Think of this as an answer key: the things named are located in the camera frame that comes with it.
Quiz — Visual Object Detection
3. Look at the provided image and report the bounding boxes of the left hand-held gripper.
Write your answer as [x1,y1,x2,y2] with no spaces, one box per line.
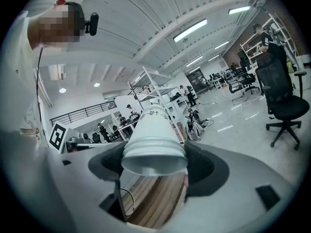
[49,121,81,155]

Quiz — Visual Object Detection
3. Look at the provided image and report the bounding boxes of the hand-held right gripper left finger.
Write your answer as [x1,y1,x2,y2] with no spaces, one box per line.
[1,131,146,233]

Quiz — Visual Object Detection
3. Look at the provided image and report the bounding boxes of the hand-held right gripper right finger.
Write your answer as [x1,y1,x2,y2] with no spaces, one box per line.
[155,141,299,233]

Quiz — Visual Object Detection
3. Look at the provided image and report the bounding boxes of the black metal railing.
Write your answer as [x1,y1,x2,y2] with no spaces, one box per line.
[50,100,117,128]

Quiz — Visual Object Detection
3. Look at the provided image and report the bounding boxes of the person's white shirt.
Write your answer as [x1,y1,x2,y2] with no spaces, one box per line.
[1,8,49,143]

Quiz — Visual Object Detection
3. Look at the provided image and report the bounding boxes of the wooden slat bench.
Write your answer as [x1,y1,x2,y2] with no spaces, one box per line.
[121,172,188,229]

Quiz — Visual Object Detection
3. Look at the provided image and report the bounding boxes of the white bag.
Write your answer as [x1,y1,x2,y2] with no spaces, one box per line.
[185,108,203,141]

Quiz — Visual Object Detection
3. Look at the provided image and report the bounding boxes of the brown cardboard box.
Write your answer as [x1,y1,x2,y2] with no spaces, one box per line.
[175,121,188,142]

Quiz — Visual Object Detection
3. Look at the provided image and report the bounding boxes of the person's head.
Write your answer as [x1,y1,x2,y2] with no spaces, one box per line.
[27,3,85,50]

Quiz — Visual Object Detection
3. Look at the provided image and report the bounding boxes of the white metal shelf rack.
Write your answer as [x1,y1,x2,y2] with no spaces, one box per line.
[128,66,187,142]

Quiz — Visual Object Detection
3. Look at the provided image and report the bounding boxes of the black cantilever chair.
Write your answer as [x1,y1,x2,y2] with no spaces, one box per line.
[228,78,246,103]

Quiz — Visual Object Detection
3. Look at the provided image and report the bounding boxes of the black mesh office chair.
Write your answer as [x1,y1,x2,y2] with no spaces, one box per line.
[255,53,311,151]

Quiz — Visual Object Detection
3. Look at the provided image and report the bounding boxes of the ceiling light strip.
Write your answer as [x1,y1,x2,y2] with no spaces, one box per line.
[214,40,230,50]
[173,18,208,43]
[228,5,251,16]
[186,56,204,67]

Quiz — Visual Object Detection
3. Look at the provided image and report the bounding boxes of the tall white shelf rack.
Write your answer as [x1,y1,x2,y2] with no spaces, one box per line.
[239,13,301,70]

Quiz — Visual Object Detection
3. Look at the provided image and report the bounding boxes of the thin black cable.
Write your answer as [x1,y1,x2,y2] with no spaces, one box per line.
[35,47,44,140]

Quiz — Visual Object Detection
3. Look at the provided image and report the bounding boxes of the black head-mounted camera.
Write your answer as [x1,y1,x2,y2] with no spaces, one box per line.
[84,12,100,36]

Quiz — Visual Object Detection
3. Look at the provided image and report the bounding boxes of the black head strap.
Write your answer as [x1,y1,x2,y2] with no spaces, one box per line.
[65,1,86,31]

